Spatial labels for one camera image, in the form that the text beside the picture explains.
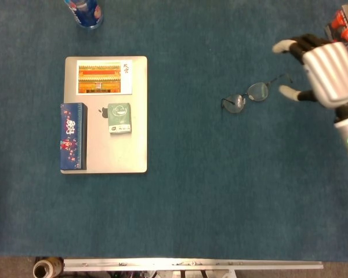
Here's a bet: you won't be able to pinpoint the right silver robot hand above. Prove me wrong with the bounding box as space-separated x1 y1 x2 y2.
271 34 348 109

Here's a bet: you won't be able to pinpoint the thin-framed eyeglasses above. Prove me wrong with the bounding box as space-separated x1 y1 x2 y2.
220 72 293 114

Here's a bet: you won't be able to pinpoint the red and black object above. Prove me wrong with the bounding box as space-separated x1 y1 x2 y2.
324 2 348 50

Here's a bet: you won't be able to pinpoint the blue felt table cloth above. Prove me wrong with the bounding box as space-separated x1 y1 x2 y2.
0 0 348 261

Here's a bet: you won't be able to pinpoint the silver laptop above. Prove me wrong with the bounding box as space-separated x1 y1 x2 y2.
60 56 148 175

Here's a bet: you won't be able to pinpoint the palace picture postcard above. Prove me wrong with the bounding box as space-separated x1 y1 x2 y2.
76 60 133 96

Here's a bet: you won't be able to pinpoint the blue patterned pencil box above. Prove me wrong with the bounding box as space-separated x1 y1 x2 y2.
60 102 88 171

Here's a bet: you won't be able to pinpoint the brown tape roll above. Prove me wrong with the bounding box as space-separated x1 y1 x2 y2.
32 257 64 278

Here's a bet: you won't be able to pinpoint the aluminium profile rail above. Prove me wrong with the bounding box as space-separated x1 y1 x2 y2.
63 258 324 272

